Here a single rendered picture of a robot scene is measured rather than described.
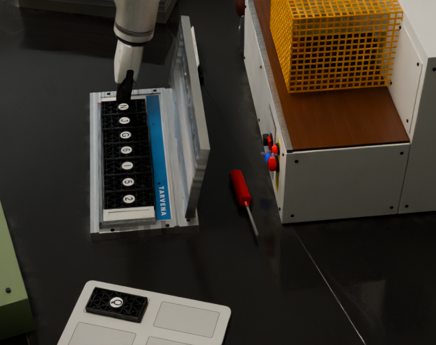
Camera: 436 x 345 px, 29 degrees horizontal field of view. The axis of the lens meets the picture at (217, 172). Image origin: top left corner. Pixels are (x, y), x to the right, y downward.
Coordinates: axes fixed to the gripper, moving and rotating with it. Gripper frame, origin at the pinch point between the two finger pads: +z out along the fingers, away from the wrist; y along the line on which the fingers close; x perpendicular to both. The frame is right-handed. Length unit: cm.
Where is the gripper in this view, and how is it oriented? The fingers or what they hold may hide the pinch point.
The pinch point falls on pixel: (124, 92)
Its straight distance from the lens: 193.1
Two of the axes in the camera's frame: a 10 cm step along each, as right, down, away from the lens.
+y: 1.1, 6.7, -7.3
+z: -2.0, 7.3, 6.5
